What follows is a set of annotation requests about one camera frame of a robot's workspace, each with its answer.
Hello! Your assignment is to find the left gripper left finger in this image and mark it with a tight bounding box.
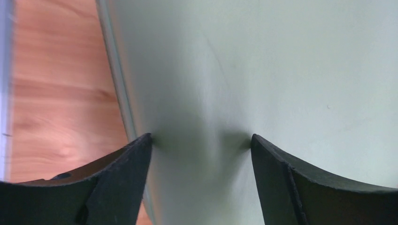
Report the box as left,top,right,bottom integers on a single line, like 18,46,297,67
0,133,152,225

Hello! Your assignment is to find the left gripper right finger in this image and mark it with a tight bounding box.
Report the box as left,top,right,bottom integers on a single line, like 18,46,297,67
251,134,398,225

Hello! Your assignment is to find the green hard-shell suitcase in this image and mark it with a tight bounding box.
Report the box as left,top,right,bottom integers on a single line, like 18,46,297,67
97,0,398,225

